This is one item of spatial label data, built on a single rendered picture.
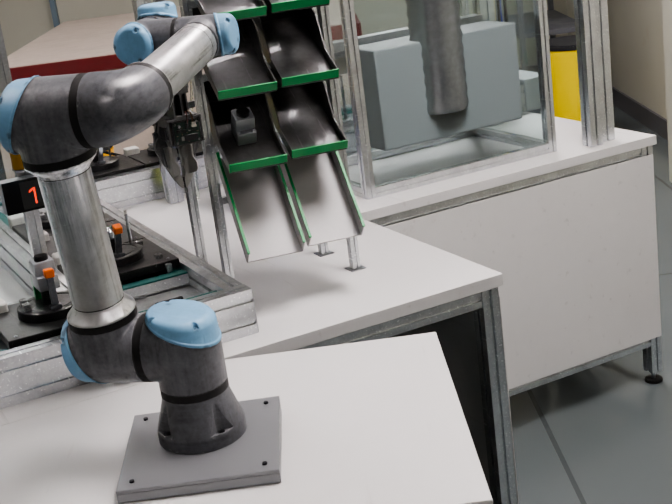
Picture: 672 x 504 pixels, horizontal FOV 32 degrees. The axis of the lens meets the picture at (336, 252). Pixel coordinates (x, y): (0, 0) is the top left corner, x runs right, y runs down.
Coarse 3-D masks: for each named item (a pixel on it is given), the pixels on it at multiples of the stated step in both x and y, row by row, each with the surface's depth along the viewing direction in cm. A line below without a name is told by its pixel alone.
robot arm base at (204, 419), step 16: (224, 384) 199; (176, 400) 197; (192, 400) 196; (208, 400) 197; (224, 400) 199; (160, 416) 201; (176, 416) 198; (192, 416) 197; (208, 416) 197; (224, 416) 199; (240, 416) 202; (160, 432) 201; (176, 432) 198; (192, 432) 197; (208, 432) 197; (224, 432) 198; (240, 432) 201; (176, 448) 198; (192, 448) 197; (208, 448) 198
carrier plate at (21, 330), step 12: (12, 312) 255; (0, 324) 248; (12, 324) 247; (24, 324) 246; (36, 324) 245; (48, 324) 244; (60, 324) 243; (0, 336) 245; (12, 336) 240; (24, 336) 239; (36, 336) 240; (48, 336) 241
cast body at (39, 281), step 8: (40, 256) 248; (48, 256) 251; (32, 264) 247; (40, 264) 247; (48, 264) 248; (32, 272) 249; (40, 272) 247; (32, 280) 251; (40, 280) 247; (56, 280) 248; (40, 288) 247
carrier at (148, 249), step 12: (108, 228) 281; (144, 240) 296; (132, 252) 280; (144, 252) 286; (156, 252) 285; (168, 252) 283; (60, 264) 285; (120, 264) 277; (132, 264) 278; (144, 264) 276; (156, 264) 276; (120, 276) 272; (132, 276) 273
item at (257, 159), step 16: (208, 96) 276; (256, 96) 275; (208, 112) 267; (224, 112) 274; (256, 112) 274; (224, 128) 270; (256, 128) 270; (272, 128) 266; (224, 144) 265; (256, 144) 265; (272, 144) 265; (224, 160) 260; (240, 160) 261; (256, 160) 257; (272, 160) 259
